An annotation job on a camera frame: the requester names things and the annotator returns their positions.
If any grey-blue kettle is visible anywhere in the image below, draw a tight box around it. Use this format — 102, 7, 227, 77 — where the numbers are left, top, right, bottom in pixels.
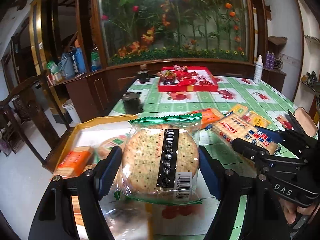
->
59, 51, 75, 78

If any red gift box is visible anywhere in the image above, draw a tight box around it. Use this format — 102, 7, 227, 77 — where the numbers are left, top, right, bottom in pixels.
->
157, 66, 219, 93

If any blue thermos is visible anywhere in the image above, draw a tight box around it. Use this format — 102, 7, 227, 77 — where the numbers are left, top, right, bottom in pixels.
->
74, 47, 87, 74

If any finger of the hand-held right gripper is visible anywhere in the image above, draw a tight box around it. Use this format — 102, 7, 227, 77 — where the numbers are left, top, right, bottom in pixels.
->
231, 138, 309, 167
255, 109, 319, 160

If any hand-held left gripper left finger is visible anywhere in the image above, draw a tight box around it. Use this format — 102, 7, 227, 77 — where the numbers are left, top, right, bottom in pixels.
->
27, 145, 123, 240

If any pile of red candy packets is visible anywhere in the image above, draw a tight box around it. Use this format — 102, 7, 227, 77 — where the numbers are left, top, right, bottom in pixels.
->
160, 65, 213, 87

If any person's right hand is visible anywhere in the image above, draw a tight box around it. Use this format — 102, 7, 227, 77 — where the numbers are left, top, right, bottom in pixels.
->
279, 197, 313, 227

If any green and white bag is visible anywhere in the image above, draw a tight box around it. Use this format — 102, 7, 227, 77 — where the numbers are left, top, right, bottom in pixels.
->
47, 60, 60, 75

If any gold-trimmed wooden pillar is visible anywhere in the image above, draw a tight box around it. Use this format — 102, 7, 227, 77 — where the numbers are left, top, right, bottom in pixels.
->
29, 0, 60, 75

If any artificial flower display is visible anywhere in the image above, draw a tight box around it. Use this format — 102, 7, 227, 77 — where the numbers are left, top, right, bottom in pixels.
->
97, 0, 250, 64

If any small carton box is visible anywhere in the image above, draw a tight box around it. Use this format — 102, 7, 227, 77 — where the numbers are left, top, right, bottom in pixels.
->
47, 73, 63, 85

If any green checked tablecloth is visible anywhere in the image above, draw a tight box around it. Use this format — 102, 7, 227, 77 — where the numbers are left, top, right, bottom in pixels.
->
107, 75, 300, 240

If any dark wooden chair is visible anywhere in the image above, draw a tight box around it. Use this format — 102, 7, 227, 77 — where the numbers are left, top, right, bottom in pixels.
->
0, 71, 75, 173

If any white spray bottle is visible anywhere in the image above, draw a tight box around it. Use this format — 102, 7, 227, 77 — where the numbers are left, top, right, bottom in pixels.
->
253, 54, 263, 84

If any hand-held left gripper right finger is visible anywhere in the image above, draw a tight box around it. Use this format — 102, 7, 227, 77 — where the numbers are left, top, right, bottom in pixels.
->
199, 146, 289, 240

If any white square cracker packet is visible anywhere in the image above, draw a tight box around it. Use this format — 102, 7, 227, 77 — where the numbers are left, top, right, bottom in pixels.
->
210, 112, 279, 155

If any yellow-taped foam box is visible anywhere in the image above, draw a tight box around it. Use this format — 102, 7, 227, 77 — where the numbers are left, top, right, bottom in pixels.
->
52, 114, 155, 240

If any orange biscuit packet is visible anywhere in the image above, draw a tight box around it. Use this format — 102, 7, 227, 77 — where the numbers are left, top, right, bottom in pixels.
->
54, 147, 94, 178
192, 108, 224, 130

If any black jar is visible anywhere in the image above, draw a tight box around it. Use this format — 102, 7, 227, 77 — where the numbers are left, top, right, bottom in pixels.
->
122, 92, 143, 114
136, 69, 150, 83

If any green plastic bottle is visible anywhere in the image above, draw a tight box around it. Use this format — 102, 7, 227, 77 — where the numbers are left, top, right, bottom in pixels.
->
90, 46, 102, 72

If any white bucket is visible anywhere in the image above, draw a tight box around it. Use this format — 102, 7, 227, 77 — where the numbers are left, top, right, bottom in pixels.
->
62, 99, 80, 124

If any wooden wall shelf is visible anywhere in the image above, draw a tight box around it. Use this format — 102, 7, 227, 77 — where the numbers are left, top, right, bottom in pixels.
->
268, 36, 288, 46

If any beige padded chair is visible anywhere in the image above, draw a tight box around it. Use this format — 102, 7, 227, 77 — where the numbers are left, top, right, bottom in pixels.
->
294, 107, 318, 137

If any brown wooden cabinet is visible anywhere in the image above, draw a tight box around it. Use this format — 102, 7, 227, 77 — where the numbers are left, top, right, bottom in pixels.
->
49, 59, 287, 120

